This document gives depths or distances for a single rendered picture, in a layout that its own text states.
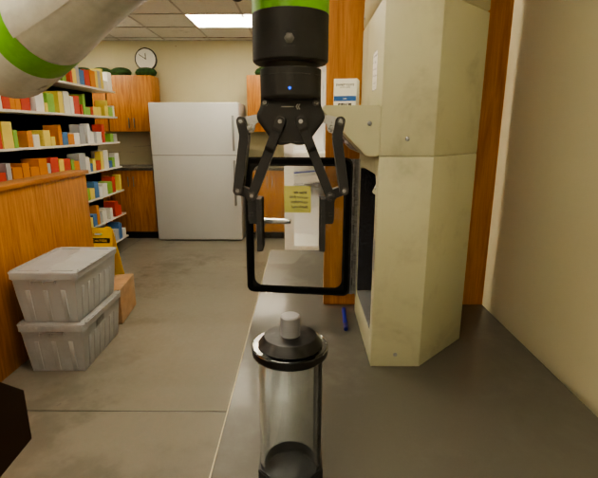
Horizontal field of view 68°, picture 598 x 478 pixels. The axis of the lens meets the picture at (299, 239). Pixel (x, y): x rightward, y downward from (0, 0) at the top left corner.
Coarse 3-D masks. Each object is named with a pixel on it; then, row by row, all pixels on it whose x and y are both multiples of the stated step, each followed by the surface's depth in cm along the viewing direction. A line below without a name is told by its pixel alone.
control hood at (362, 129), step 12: (324, 108) 87; (336, 108) 87; (348, 108) 87; (360, 108) 87; (372, 108) 87; (348, 120) 88; (360, 120) 88; (372, 120) 88; (348, 132) 88; (360, 132) 88; (372, 132) 88; (360, 144) 89; (372, 144) 89
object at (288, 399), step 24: (288, 360) 58; (312, 360) 59; (264, 384) 62; (288, 384) 60; (312, 384) 61; (264, 408) 63; (288, 408) 61; (312, 408) 62; (264, 432) 64; (288, 432) 61; (312, 432) 63; (264, 456) 65; (288, 456) 62; (312, 456) 64
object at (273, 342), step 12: (288, 312) 63; (288, 324) 61; (300, 324) 66; (264, 336) 62; (276, 336) 62; (288, 336) 61; (300, 336) 62; (312, 336) 62; (264, 348) 61; (276, 348) 60; (288, 348) 59; (300, 348) 59; (312, 348) 60
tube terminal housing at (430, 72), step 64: (384, 0) 84; (448, 0) 83; (384, 64) 85; (448, 64) 87; (384, 128) 88; (448, 128) 91; (384, 192) 91; (448, 192) 96; (384, 256) 94; (448, 256) 101; (384, 320) 98; (448, 320) 107
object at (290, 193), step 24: (288, 168) 123; (312, 168) 122; (264, 192) 125; (288, 192) 124; (312, 192) 123; (264, 216) 127; (288, 216) 126; (312, 216) 125; (336, 216) 124; (288, 240) 128; (312, 240) 127; (336, 240) 126; (264, 264) 130; (288, 264) 129; (312, 264) 128; (336, 264) 127
